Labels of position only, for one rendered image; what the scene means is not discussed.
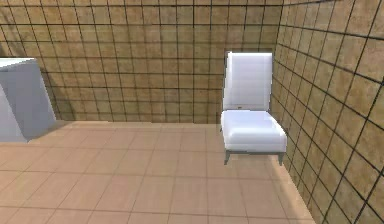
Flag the white upholstered chair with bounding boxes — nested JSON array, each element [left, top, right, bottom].
[[219, 50, 288, 167]]

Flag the white bathtub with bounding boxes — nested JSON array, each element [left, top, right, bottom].
[[0, 57, 57, 144]]

